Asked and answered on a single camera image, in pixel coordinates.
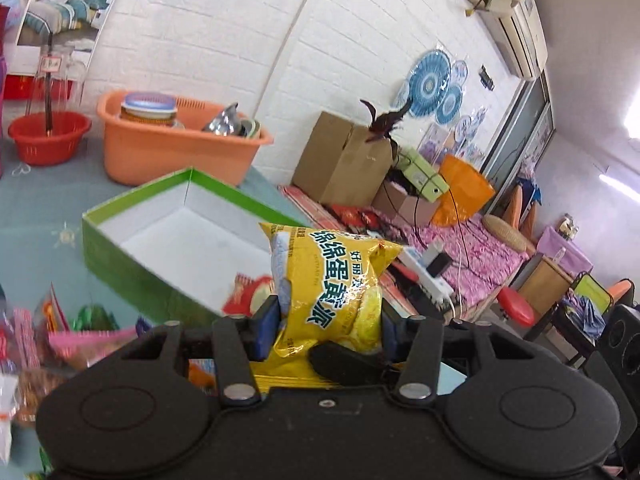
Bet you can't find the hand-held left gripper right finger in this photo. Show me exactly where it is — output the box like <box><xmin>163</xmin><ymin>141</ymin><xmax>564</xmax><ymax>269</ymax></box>
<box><xmin>381</xmin><ymin>302</ymin><xmax>526</xmax><ymax>402</ymax></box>

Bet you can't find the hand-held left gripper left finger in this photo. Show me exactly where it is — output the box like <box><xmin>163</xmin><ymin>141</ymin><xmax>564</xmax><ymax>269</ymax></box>
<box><xmin>122</xmin><ymin>294</ymin><xmax>282</xmax><ymax>407</ymax></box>

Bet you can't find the yellow snack packet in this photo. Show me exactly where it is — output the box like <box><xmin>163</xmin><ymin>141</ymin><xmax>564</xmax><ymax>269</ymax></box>
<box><xmin>250</xmin><ymin>221</ymin><xmax>404</xmax><ymax>392</ymax></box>

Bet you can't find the green cardboard box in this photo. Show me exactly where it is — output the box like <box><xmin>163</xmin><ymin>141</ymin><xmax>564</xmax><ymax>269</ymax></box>
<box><xmin>81</xmin><ymin>167</ymin><xmax>313</xmax><ymax>328</ymax></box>

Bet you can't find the pile of snack packets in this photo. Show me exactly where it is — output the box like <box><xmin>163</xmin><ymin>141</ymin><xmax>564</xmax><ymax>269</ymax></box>
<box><xmin>0</xmin><ymin>274</ymin><xmax>276</xmax><ymax>476</ymax></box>

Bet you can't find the white power strip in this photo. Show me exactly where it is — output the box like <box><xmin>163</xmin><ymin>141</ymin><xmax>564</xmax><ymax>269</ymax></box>
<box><xmin>397</xmin><ymin>246</ymin><xmax>457</xmax><ymax>311</ymax></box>

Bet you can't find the black charger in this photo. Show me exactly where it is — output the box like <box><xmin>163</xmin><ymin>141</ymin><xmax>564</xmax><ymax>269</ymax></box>
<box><xmin>425</xmin><ymin>252</ymin><xmax>453</xmax><ymax>277</ymax></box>

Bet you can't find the pink floral blanket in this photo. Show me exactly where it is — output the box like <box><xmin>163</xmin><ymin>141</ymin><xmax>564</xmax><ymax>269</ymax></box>
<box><xmin>370</xmin><ymin>207</ymin><xmax>531</xmax><ymax>321</ymax></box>

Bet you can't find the red round stool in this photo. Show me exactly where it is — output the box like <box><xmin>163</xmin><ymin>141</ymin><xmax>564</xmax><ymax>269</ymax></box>
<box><xmin>496</xmin><ymin>286</ymin><xmax>537</xmax><ymax>328</ymax></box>

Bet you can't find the small brown cardboard box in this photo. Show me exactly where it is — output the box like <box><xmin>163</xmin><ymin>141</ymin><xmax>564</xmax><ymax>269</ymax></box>
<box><xmin>371</xmin><ymin>180</ymin><xmax>441</xmax><ymax>228</ymax></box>

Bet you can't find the red striped mat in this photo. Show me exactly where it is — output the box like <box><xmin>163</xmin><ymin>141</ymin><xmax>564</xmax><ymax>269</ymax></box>
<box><xmin>277</xmin><ymin>185</ymin><xmax>381</xmax><ymax>241</ymax></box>

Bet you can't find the woven straw cushion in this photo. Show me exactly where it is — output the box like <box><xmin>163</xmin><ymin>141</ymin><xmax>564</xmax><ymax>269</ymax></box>
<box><xmin>481</xmin><ymin>214</ymin><xmax>537</xmax><ymax>253</ymax></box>

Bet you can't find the orange bag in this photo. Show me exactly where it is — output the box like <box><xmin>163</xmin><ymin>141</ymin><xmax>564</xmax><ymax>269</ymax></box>
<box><xmin>431</xmin><ymin>154</ymin><xmax>496</xmax><ymax>227</ymax></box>

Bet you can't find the wooden cabinet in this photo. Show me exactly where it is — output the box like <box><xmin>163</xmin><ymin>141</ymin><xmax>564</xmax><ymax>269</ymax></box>
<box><xmin>517</xmin><ymin>255</ymin><xmax>576</xmax><ymax>318</ymax></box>

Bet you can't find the green gift box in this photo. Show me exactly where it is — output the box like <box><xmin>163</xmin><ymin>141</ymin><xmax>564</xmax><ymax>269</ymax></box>
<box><xmin>397</xmin><ymin>147</ymin><xmax>450</xmax><ymax>203</ymax></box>

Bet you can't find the large brown cardboard box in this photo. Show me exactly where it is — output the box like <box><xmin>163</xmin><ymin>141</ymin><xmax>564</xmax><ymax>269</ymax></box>
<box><xmin>291</xmin><ymin>111</ymin><xmax>396</xmax><ymax>207</ymax></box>

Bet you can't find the purple cloth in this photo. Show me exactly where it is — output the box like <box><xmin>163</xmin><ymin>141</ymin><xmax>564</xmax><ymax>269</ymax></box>
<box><xmin>535</xmin><ymin>225</ymin><xmax>596</xmax><ymax>278</ymax></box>

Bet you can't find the orange plastic basin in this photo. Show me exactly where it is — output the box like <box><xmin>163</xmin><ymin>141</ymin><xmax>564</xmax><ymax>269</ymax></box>
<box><xmin>96</xmin><ymin>90</ymin><xmax>275</xmax><ymax>187</ymax></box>

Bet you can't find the yellow green chair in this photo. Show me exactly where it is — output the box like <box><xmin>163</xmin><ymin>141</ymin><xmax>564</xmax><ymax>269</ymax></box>
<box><xmin>575</xmin><ymin>272</ymin><xmax>613</xmax><ymax>316</ymax></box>

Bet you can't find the dark red plant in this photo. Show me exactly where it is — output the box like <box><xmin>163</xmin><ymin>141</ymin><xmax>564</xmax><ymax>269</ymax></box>
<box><xmin>360</xmin><ymin>99</ymin><xmax>413</xmax><ymax>161</ymax></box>

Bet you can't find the black speaker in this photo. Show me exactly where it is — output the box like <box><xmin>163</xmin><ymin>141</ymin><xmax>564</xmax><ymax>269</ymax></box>
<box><xmin>582</xmin><ymin>302</ymin><xmax>640</xmax><ymax>466</ymax></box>

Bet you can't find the medium blue patterned plate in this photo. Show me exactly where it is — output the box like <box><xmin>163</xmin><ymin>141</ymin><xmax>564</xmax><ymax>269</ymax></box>
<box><xmin>435</xmin><ymin>82</ymin><xmax>463</xmax><ymax>126</ymax></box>

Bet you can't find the stack of bowls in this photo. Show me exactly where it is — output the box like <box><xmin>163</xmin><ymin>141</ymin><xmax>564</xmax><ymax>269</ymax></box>
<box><xmin>119</xmin><ymin>91</ymin><xmax>179</xmax><ymax>128</ymax></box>

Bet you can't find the glass door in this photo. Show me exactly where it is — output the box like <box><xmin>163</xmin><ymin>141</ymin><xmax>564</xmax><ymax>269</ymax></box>
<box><xmin>482</xmin><ymin>72</ymin><xmax>556</xmax><ymax>211</ymax></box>

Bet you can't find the large blue patterned plate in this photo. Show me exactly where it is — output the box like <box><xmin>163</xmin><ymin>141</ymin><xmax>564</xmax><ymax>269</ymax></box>
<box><xmin>407</xmin><ymin>50</ymin><xmax>452</xmax><ymax>118</ymax></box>

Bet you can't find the fluorescent tube light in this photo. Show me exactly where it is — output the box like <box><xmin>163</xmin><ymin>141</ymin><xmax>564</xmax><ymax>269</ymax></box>
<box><xmin>597</xmin><ymin>170</ymin><xmax>640</xmax><ymax>192</ymax></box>

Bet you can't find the red plastic basin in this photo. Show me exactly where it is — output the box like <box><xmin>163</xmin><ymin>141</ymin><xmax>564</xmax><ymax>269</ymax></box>
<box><xmin>7</xmin><ymin>111</ymin><xmax>93</xmax><ymax>167</ymax></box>

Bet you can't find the clear glass cup rack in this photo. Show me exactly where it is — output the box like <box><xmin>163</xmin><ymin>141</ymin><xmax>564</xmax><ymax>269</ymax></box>
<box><xmin>27</xmin><ymin>45</ymin><xmax>86</xmax><ymax>136</ymax></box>

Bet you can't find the white air conditioner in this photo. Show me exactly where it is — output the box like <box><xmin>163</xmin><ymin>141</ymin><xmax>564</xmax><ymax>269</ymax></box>
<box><xmin>477</xmin><ymin>0</ymin><xmax>549</xmax><ymax>80</ymax></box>

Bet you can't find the red box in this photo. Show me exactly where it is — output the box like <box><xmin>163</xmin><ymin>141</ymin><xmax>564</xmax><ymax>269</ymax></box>
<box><xmin>2</xmin><ymin>72</ymin><xmax>76</xmax><ymax>103</ymax></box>

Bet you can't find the bedding wall poster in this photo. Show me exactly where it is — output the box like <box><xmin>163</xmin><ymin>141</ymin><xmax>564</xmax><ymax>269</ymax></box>
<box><xmin>15</xmin><ymin>0</ymin><xmax>135</xmax><ymax>56</ymax></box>

